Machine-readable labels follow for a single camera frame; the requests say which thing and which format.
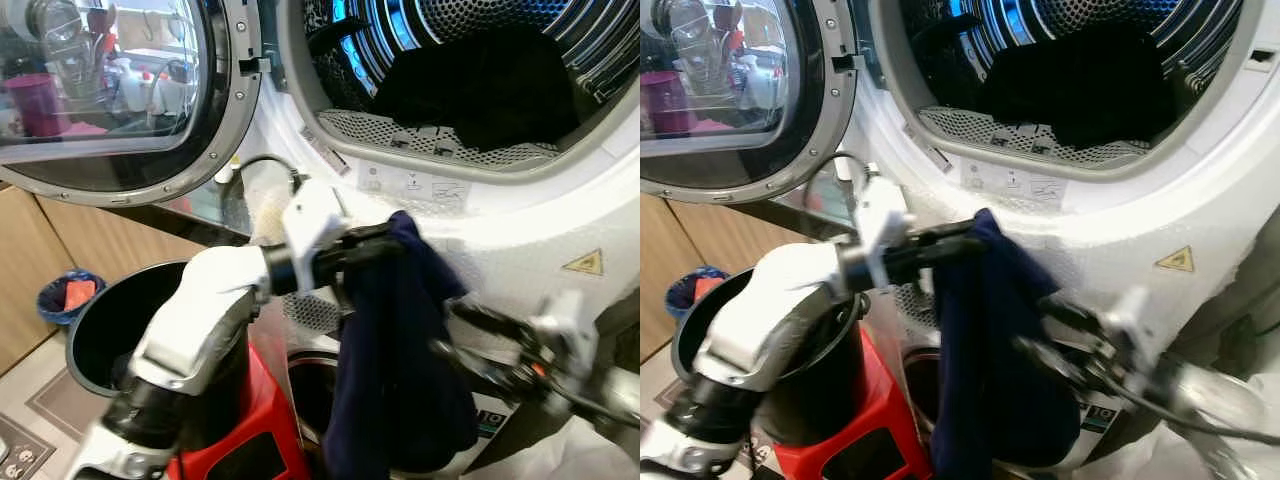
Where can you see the navy blue garment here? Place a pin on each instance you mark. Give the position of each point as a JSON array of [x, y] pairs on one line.
[[1000, 380], [400, 380]]

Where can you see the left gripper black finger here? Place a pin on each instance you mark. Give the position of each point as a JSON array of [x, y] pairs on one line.
[[950, 236], [375, 256], [950, 255], [375, 237]]

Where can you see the light wooden cabinet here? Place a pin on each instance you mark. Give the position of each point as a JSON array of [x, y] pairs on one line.
[[110, 245], [740, 240]]

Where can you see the round silver glass dryer door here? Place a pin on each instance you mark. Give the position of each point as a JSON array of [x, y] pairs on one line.
[[835, 100], [235, 110]]

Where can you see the small blue lined trash bin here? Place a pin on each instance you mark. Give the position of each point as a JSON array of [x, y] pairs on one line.
[[680, 303], [55, 305]]

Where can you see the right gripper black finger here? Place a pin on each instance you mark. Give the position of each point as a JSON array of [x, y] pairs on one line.
[[1078, 320], [495, 323], [475, 366], [1060, 364]]

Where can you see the clear bubble wrap sheet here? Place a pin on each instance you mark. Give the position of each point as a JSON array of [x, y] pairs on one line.
[[510, 270], [1100, 270]]

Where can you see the red plastic stool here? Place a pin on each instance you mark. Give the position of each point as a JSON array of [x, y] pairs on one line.
[[270, 420], [880, 420]]

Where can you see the black round laundry bucket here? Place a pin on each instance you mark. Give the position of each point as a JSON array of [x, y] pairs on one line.
[[100, 340], [820, 400]]

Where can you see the red wrapper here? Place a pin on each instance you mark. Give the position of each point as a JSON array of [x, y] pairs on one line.
[[698, 288], [80, 293]]

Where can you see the brown bordered floor mat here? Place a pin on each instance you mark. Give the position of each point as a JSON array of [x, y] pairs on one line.
[[60, 400]]

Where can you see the white clothes dryer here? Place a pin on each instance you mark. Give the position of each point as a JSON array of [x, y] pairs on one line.
[[520, 220], [1100, 220]]

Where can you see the yellow triangle warning sticker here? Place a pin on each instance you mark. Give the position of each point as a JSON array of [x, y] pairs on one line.
[[588, 266], [1180, 262]]

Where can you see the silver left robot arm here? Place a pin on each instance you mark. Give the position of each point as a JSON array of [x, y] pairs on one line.
[[200, 310], [790, 300]]

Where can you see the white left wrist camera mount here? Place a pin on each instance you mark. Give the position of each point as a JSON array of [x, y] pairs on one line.
[[885, 215], [312, 215]]

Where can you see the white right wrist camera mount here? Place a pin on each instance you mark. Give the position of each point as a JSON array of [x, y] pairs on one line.
[[568, 325], [1130, 320]]

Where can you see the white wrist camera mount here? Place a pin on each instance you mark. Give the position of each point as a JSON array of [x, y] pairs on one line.
[[568, 325], [1130, 320], [885, 215], [312, 215]]

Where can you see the white instruction label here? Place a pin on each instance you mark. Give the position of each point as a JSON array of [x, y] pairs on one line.
[[410, 185], [1010, 185]]

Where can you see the dark clothes heap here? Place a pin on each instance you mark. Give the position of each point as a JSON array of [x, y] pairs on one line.
[[480, 90], [1080, 90]]

